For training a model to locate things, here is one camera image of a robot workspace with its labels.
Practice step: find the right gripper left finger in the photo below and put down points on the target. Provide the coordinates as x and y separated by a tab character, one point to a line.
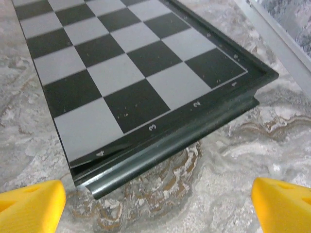
29	208

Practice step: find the aluminium side rail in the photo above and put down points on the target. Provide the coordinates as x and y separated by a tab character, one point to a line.
279	41

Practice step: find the black grey chessboard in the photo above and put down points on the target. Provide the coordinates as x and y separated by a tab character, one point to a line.
121	72

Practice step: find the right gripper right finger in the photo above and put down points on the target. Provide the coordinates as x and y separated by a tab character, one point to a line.
284	211

